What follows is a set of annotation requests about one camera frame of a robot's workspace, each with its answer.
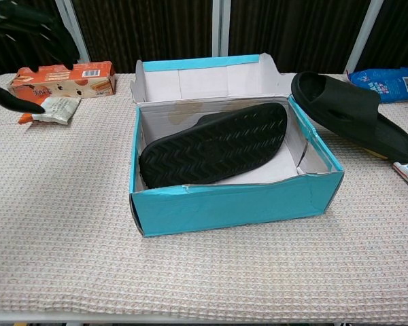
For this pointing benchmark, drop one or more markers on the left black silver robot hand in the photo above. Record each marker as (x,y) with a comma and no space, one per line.
(59,44)

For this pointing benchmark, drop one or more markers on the black rubber slipper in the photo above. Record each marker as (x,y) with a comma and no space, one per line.
(357,115)
(217,146)

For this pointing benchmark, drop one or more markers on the orange cardboard snack box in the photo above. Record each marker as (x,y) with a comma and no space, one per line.
(88,85)

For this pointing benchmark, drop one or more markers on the teal cardboard shoe box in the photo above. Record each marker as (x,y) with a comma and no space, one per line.
(224,207)

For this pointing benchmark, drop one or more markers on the orange white snack packet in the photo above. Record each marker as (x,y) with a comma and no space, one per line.
(59,108)

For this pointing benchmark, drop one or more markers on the beige waffle-weave table cloth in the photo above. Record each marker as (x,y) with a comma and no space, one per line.
(88,254)

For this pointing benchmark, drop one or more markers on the blue plastic snack bag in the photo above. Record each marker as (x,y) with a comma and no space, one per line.
(387,85)

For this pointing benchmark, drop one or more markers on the grey aluminium partition post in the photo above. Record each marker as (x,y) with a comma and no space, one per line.
(78,27)
(365,34)
(221,27)

